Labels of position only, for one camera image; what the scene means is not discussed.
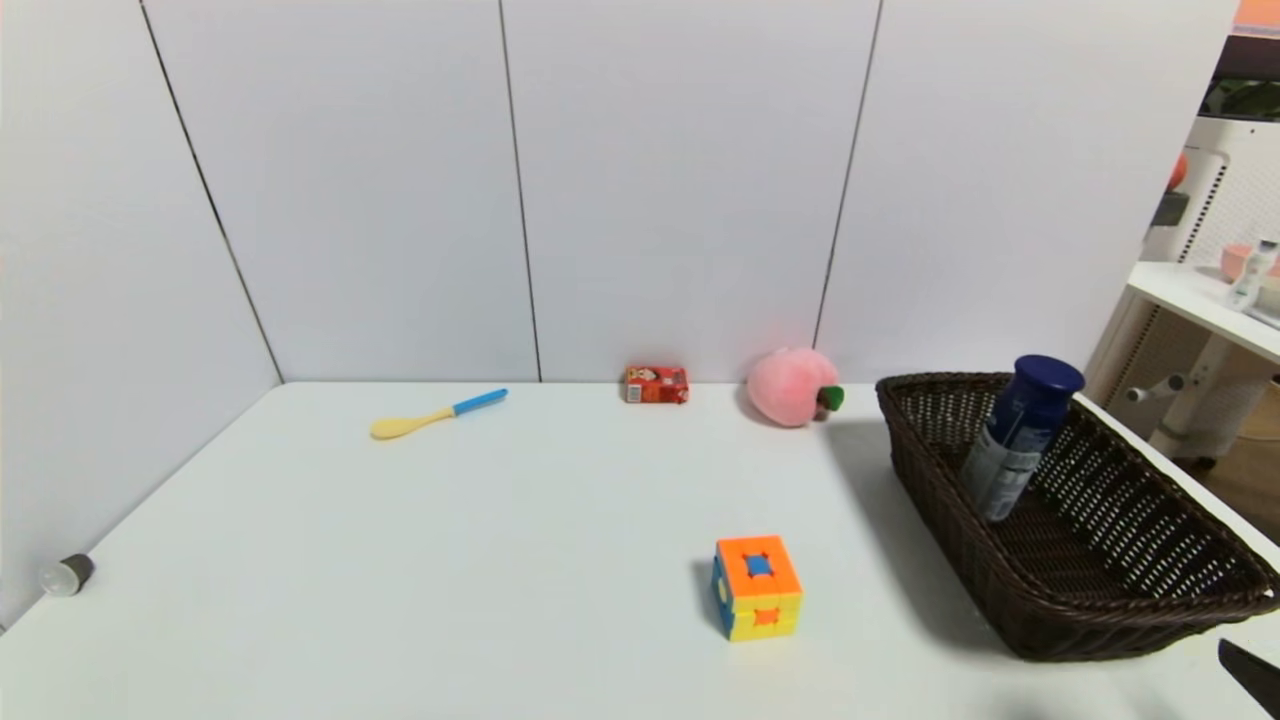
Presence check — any blue capped spray can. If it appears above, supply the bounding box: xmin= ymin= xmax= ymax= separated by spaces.
xmin=961 ymin=354 xmax=1086 ymax=524

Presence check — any dark brown wicker basket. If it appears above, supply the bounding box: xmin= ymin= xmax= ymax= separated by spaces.
xmin=875 ymin=372 xmax=1280 ymax=663

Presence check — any red cartoon snack box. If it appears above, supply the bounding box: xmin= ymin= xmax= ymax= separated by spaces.
xmin=624 ymin=365 xmax=691 ymax=405

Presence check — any pink plush peach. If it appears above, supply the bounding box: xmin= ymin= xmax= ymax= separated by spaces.
xmin=746 ymin=347 xmax=845 ymax=429

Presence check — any orange yellow puzzle cube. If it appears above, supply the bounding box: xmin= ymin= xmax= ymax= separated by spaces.
xmin=710 ymin=534 xmax=804 ymax=642

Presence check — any white side desk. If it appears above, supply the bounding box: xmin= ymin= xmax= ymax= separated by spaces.
xmin=1078 ymin=261 xmax=1280 ymax=471

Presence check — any small grey capped cylinder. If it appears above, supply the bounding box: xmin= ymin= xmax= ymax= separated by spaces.
xmin=40 ymin=553 xmax=96 ymax=598

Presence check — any white plastic bottle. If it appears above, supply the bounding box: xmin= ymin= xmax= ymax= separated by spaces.
xmin=1227 ymin=238 xmax=1280 ymax=312

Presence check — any white pegboard panel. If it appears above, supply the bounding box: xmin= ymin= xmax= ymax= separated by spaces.
xmin=1141 ymin=117 xmax=1280 ymax=273

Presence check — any yellow spoon blue handle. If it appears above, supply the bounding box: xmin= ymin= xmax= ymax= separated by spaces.
xmin=370 ymin=388 xmax=509 ymax=441

